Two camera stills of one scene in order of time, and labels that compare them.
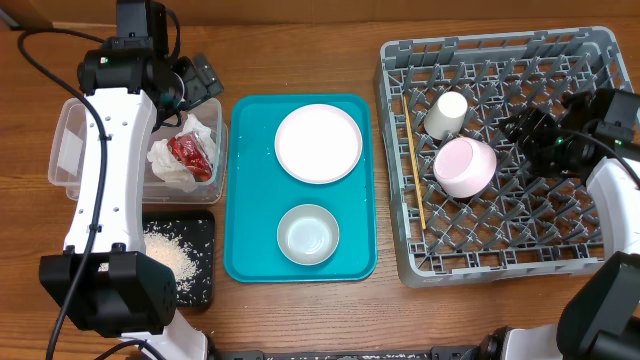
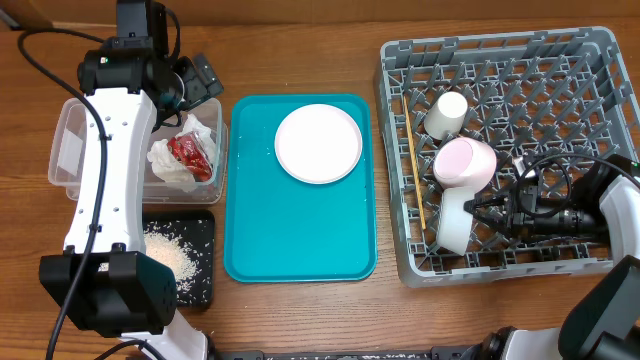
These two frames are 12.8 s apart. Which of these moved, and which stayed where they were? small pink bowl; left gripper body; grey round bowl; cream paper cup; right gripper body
Moved: right gripper body; grey round bowl
Stayed: cream paper cup; left gripper body; small pink bowl
